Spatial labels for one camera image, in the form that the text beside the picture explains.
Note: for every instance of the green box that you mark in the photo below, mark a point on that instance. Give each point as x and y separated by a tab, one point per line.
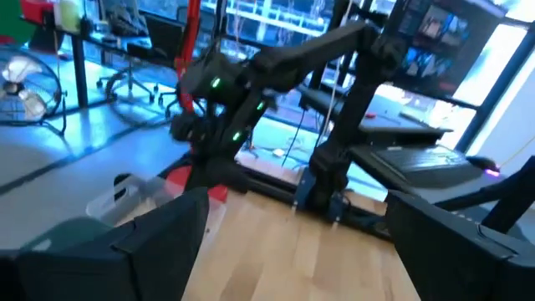
14	18

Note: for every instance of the pale plastic bottle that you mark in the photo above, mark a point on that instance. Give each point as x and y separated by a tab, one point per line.
69	14

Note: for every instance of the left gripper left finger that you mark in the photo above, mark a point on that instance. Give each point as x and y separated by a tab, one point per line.
146	259

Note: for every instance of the black mouse with purple light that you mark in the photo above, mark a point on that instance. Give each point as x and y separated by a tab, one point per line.
480	163

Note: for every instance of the black desk frame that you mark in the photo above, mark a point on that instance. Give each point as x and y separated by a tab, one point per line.
79	71

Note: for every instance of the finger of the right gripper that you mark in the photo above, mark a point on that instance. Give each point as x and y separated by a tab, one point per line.
202	175
234	175

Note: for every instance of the black floor fan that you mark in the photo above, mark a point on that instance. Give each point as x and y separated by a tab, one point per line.
14	88

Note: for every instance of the clear plastic bin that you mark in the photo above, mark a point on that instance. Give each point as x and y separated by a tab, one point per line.
125	200

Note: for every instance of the red box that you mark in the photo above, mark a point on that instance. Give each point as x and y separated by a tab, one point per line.
37	10

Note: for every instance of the black office chair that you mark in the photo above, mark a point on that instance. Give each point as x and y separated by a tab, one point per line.
163	37

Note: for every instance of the black aluminium table frame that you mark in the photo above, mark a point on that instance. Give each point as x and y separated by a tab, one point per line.
271	188

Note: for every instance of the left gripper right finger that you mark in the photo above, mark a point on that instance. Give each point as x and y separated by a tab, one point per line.
451	259

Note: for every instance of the black display monitor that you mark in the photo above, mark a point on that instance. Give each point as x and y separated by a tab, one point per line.
439	37

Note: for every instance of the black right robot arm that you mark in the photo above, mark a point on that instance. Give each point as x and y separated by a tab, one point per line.
317	50

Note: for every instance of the black closed laptop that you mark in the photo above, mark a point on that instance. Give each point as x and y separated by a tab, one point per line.
409	129

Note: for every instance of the black open laptop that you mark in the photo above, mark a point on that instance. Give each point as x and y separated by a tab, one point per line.
418	161

